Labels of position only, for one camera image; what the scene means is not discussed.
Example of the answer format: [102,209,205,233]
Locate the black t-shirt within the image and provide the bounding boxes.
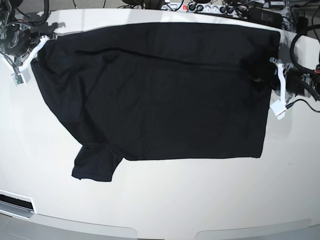
[31,22,281,182]

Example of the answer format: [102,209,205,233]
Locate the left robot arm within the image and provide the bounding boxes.
[269,22,320,105]

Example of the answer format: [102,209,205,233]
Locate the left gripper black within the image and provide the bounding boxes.
[273,66,313,100]

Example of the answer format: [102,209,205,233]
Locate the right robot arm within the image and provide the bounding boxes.
[0,0,50,58]

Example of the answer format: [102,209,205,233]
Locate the white slotted table fixture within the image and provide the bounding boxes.
[0,189,37,214]

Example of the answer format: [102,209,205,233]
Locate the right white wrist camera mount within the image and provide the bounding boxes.
[10,34,58,87]

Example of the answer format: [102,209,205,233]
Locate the white power strip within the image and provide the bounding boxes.
[161,0,248,17]

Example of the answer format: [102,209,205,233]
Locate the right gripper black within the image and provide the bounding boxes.
[4,24,46,58]

